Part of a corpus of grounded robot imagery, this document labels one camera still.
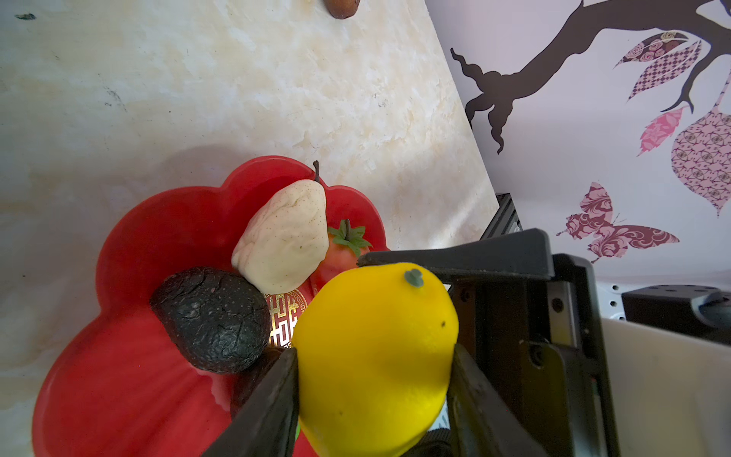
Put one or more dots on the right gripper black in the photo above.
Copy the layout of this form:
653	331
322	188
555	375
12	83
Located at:
535	330

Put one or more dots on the red strawberry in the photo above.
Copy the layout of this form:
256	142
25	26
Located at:
346	244

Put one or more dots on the dark avocado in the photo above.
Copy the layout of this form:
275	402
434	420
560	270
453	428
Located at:
217	319

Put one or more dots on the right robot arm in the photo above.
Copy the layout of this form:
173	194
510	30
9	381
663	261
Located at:
668	356

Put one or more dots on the red flower-shaped bowl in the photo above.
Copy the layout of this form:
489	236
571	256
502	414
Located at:
121	387

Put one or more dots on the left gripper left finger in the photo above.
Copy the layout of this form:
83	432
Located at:
267	423

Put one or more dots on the yellow lemon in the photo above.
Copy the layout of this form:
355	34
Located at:
374	351

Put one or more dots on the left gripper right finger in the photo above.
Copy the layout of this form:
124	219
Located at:
481	423

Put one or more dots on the brown round fruit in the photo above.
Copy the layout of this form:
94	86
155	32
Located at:
342	9

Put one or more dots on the cream pear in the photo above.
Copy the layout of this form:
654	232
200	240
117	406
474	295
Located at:
287	239

